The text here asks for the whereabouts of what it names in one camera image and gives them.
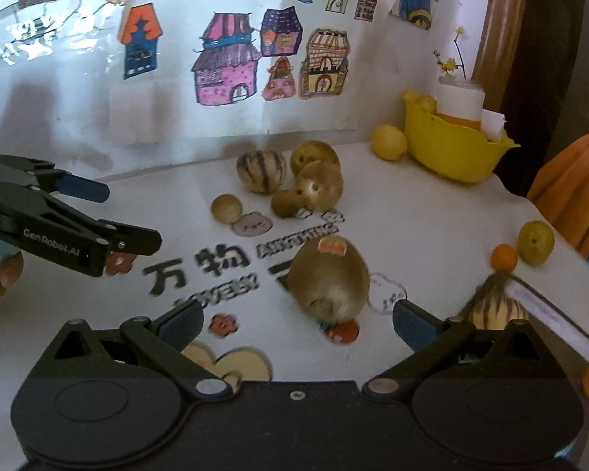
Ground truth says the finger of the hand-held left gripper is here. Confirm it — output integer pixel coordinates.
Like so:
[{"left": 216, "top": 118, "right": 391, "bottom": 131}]
[
  {"left": 0, "top": 153, "right": 111, "bottom": 203},
  {"left": 0, "top": 181, "right": 163, "bottom": 278}
]

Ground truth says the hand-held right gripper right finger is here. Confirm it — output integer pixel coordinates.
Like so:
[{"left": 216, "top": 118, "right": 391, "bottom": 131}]
[{"left": 360, "top": 299, "right": 580, "bottom": 398}]

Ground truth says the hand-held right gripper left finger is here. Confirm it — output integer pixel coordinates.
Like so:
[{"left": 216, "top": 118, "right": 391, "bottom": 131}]
[{"left": 27, "top": 299, "right": 234, "bottom": 400}]

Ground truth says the large kiwi with sticker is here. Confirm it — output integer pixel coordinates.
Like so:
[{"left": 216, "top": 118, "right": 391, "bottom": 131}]
[{"left": 287, "top": 236, "right": 370, "bottom": 322}]

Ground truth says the clear plastic tray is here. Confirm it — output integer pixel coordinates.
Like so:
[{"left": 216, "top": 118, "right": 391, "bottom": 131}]
[{"left": 501, "top": 275, "right": 589, "bottom": 369}]

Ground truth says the striped round melon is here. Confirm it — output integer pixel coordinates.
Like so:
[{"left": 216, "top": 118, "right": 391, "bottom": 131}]
[
  {"left": 468, "top": 275, "right": 530, "bottom": 330},
  {"left": 236, "top": 150, "right": 288, "bottom": 194}
]

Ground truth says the yellow-green pear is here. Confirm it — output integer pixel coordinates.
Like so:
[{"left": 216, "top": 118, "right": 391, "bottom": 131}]
[{"left": 517, "top": 221, "right": 555, "bottom": 267}]

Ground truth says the brown pear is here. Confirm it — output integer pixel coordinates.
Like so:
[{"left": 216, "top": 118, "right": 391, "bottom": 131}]
[
  {"left": 289, "top": 141, "right": 340, "bottom": 175},
  {"left": 294, "top": 161, "right": 344, "bottom": 212}
]

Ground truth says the white printed tablecloth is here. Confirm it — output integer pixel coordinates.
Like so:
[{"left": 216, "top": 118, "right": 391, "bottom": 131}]
[{"left": 0, "top": 140, "right": 589, "bottom": 452}]

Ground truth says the small kiwi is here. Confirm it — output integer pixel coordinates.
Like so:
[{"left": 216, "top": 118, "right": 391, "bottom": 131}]
[{"left": 271, "top": 189, "right": 305, "bottom": 218}]

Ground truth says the yellow plastic bowl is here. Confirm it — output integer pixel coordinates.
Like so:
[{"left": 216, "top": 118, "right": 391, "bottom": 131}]
[{"left": 402, "top": 91, "right": 520, "bottom": 184}]

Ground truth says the yellow lemon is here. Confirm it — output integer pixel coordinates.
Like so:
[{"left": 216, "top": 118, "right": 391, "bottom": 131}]
[{"left": 370, "top": 124, "right": 409, "bottom": 162}]

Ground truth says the white labelled jar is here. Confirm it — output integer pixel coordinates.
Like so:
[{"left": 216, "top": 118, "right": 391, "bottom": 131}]
[{"left": 436, "top": 76, "right": 486, "bottom": 131}]

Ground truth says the yellow flower twig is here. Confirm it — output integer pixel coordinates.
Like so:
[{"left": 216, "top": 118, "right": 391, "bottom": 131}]
[{"left": 432, "top": 26, "right": 469, "bottom": 79}]

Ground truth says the house drawings wall poster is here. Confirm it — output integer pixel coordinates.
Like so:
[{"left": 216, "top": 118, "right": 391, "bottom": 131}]
[{"left": 0, "top": 0, "right": 393, "bottom": 145}]

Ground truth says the wooden door frame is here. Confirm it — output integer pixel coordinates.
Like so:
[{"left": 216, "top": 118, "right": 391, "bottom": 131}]
[{"left": 472, "top": 0, "right": 530, "bottom": 109}]

